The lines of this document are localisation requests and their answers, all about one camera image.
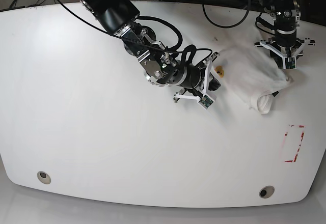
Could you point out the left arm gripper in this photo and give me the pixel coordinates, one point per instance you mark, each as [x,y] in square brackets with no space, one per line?
[278,52]

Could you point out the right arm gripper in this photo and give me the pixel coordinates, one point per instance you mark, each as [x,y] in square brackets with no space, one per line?
[196,80]

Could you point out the white printed t-shirt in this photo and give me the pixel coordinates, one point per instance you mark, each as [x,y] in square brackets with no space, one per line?
[252,78]

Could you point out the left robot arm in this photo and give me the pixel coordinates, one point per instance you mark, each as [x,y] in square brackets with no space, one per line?
[284,46]

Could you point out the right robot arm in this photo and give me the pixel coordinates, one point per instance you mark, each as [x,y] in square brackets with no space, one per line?
[163,65]

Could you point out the red tape rectangle marking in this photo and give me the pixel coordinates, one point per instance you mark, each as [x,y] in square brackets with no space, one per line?
[293,139]

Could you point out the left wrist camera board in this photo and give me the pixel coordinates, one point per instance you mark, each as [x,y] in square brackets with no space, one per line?
[289,62]

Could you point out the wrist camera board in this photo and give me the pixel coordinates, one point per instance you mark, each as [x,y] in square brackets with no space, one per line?
[206,101]
[289,62]

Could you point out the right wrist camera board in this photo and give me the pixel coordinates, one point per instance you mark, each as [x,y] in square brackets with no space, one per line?
[206,101]

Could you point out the right table cable grommet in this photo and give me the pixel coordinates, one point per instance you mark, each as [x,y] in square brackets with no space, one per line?
[266,192]

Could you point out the table cable grommet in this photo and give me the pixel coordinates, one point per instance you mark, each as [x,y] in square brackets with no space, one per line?
[43,177]
[266,192]

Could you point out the left table cable grommet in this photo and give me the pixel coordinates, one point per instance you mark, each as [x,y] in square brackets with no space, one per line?
[43,177]

